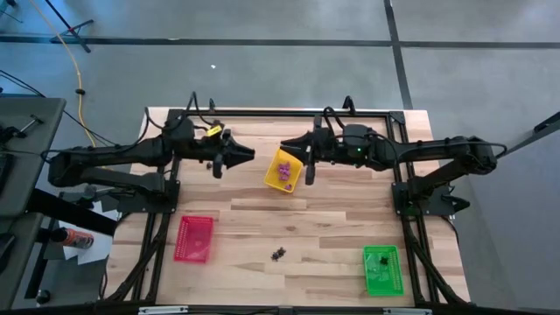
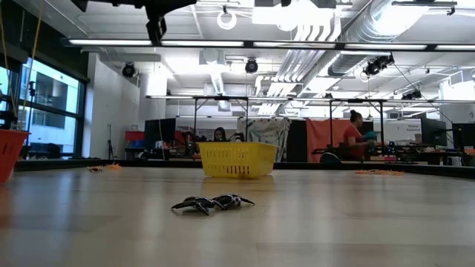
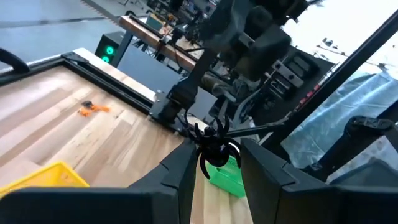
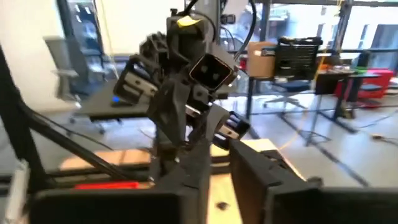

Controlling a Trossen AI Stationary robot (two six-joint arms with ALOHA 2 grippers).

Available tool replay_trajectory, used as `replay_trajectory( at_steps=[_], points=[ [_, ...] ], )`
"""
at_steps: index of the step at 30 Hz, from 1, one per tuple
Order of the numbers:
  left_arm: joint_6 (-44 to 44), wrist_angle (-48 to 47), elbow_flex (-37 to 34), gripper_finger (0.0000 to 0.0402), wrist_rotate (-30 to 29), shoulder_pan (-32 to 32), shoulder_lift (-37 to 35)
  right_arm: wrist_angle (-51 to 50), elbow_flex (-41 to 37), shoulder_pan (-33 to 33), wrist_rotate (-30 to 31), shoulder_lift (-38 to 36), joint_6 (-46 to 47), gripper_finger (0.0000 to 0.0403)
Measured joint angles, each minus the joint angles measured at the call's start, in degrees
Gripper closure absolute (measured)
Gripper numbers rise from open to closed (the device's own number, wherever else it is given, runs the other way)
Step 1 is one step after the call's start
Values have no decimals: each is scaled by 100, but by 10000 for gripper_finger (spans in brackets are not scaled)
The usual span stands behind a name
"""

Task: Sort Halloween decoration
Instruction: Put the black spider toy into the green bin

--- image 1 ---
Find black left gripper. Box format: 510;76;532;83
192;129;256;170

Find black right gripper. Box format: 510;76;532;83
279;116;352;167

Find yellow plastic basket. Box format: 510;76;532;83
262;147;305;194

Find red plastic basket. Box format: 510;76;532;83
173;215;215;264

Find green plastic basket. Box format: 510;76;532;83
363;245;405;298

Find black front crossbar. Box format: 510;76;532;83
0;300;560;315

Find white paper sheets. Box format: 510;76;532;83
58;199;120;267

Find orange black spray can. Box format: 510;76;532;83
51;227;95;250

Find black table leg beam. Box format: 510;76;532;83
25;187;120;237

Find grey side table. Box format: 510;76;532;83
0;96;67;310

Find black tripod legs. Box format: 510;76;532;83
43;0;95;54

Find grey cabinet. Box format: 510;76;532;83
466;111;560;312

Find black aluminium table frame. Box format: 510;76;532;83
102;107;472;307

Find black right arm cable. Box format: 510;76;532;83
322;105;351;137

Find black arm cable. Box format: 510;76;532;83
322;105;351;137
143;90;220;145

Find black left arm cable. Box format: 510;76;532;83
143;90;220;145

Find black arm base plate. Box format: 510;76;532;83
116;178;181;215
391;180;457;217

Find yellow cable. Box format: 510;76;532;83
26;0;109;183

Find silver metal bracket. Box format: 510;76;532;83
383;307;433;315
138;305;189;315

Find black handle metal tool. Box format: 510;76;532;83
0;113;46;144

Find black floor cable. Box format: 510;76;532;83
0;69;145;152

